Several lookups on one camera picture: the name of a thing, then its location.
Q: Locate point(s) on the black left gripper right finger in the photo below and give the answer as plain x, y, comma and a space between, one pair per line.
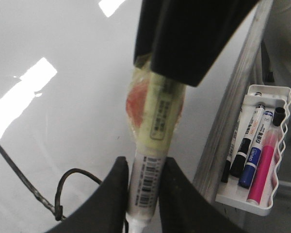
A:
183, 209

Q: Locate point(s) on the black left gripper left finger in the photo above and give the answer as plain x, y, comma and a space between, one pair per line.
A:
105, 210

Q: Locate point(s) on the white black whiteboard marker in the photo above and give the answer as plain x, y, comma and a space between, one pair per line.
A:
154, 104

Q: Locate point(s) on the black capped whiteboard marker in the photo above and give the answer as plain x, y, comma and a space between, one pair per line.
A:
250, 132

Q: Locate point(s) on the blue capped whiteboard marker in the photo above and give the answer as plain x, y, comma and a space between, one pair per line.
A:
255, 151

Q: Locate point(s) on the black marker at tray left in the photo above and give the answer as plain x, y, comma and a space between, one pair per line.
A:
229, 162

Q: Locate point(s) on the pink highlighter pen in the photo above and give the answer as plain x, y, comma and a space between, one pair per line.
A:
258, 184

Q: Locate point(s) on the loose black marker cap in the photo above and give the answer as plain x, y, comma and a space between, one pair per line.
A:
279, 115

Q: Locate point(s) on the white plastic marker tray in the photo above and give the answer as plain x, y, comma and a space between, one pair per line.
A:
231, 193

